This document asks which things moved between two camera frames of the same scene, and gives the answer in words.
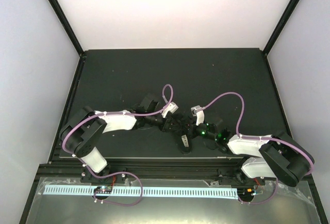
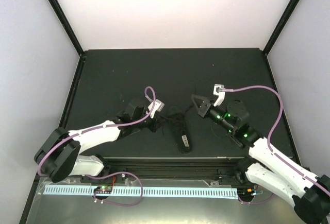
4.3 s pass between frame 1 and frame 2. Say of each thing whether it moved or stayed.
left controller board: stayed
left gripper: moved
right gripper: moved
